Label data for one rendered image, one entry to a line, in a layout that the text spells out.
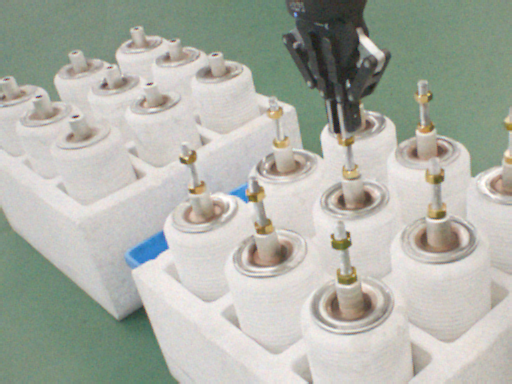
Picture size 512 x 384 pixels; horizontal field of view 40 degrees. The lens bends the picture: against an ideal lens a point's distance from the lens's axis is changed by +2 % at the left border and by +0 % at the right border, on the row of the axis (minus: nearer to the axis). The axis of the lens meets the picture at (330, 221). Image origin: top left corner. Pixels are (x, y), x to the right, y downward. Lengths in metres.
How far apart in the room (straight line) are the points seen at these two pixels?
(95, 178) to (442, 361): 0.56
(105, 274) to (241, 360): 0.39
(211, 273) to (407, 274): 0.23
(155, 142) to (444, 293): 0.55
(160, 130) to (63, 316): 0.32
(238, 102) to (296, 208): 0.34
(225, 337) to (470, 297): 0.25
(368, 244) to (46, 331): 0.57
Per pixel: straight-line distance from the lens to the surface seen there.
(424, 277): 0.65
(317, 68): 0.68
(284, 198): 0.80
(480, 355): 0.67
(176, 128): 1.05
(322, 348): 0.60
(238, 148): 1.09
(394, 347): 0.61
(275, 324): 0.69
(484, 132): 1.37
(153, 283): 0.83
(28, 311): 1.18
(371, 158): 0.87
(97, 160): 1.01
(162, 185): 1.03
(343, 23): 0.64
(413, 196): 0.80
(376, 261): 0.75
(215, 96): 1.10
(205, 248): 0.75
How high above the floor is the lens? 0.67
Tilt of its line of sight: 35 degrees down
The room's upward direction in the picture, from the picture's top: 10 degrees counter-clockwise
